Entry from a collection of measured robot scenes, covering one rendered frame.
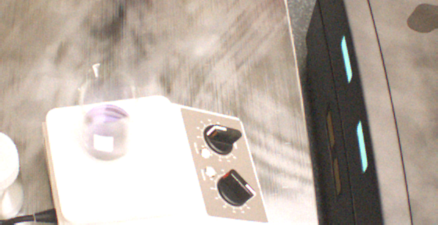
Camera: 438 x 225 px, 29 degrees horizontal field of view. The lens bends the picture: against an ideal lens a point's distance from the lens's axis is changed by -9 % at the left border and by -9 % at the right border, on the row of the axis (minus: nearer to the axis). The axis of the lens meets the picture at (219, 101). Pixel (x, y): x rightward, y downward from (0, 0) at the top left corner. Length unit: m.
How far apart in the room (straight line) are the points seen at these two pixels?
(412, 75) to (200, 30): 0.62
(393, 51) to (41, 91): 0.78
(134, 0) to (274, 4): 0.16
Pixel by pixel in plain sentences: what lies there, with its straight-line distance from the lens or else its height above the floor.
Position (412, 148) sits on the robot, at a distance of 1.46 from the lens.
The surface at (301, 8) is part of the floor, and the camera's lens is 2.07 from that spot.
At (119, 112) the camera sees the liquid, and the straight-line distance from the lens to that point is 0.80.
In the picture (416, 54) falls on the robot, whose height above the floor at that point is 0.37.
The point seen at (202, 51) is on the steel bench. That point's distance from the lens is 0.99.
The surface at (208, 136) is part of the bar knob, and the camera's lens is 0.85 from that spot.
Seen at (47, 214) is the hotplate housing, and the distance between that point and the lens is 0.83.
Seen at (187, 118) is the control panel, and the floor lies 0.81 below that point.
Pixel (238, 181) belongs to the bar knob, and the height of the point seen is 0.82.
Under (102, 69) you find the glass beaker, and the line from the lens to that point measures 0.77.
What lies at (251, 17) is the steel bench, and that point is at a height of 0.75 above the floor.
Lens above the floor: 1.52
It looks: 54 degrees down
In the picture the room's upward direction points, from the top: 12 degrees clockwise
